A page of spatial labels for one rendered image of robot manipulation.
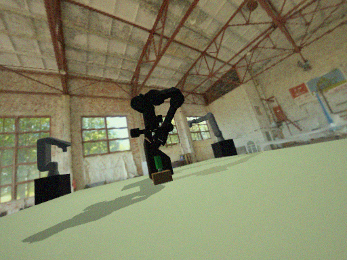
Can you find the green cylinder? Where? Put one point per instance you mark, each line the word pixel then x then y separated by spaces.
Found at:
pixel 158 162

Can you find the tan square block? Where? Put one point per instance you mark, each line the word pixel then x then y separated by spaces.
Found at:
pixel 162 177

